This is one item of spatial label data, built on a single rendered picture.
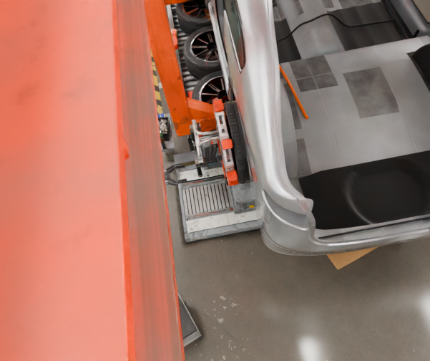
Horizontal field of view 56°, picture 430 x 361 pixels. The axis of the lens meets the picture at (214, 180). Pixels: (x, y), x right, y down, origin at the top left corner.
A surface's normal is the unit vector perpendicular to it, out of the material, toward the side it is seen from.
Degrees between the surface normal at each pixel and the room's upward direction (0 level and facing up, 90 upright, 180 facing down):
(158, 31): 90
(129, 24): 0
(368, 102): 2
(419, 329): 0
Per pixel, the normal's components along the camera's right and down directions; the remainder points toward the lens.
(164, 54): 0.16, 0.84
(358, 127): -0.04, -0.16
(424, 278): -0.10, -0.51
